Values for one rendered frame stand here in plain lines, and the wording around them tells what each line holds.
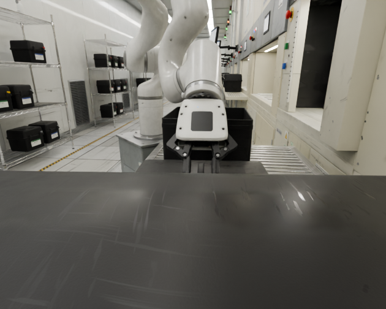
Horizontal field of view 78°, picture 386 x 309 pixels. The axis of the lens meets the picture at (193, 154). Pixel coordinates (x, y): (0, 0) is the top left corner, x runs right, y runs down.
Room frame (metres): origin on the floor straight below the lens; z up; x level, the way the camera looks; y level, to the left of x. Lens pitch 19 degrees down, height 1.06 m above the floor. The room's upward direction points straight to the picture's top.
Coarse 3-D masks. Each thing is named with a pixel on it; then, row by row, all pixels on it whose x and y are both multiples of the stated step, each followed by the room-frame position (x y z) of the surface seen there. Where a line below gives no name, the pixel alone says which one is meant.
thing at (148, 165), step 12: (144, 168) 0.49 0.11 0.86; (156, 168) 0.49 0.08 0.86; (168, 168) 0.49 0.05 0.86; (180, 168) 0.49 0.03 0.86; (192, 168) 0.49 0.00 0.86; (204, 168) 0.49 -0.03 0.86; (228, 168) 0.49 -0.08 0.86; (240, 168) 0.49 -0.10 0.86; (252, 168) 0.49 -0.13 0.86; (264, 168) 0.50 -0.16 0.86
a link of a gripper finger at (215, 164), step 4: (224, 148) 0.44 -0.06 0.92; (228, 148) 0.44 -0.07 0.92; (224, 152) 0.44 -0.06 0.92; (224, 156) 0.44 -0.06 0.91; (212, 160) 0.42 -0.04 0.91; (216, 160) 0.42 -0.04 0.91; (220, 160) 0.44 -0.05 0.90; (212, 164) 0.41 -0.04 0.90; (216, 164) 0.42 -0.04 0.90; (212, 168) 0.41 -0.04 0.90; (216, 168) 0.41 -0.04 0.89; (212, 172) 0.40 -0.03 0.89; (216, 172) 0.41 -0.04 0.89
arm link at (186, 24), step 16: (176, 0) 0.64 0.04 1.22; (192, 0) 0.63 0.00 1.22; (176, 16) 0.63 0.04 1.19; (192, 16) 0.62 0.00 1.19; (208, 16) 0.65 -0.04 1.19; (176, 32) 0.64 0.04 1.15; (192, 32) 0.65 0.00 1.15; (160, 48) 0.64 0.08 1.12; (176, 48) 0.65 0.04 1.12; (160, 64) 0.63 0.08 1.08; (176, 64) 0.65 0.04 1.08; (160, 80) 0.62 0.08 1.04; (176, 80) 0.58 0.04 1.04; (176, 96) 0.59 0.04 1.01
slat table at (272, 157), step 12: (156, 156) 0.86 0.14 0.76; (252, 156) 0.86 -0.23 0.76; (264, 156) 0.87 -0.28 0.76; (276, 156) 0.87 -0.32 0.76; (288, 156) 0.87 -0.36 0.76; (300, 156) 0.86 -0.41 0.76; (276, 168) 0.75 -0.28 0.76; (288, 168) 0.75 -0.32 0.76; (300, 168) 0.75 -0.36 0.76; (312, 168) 0.75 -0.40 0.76
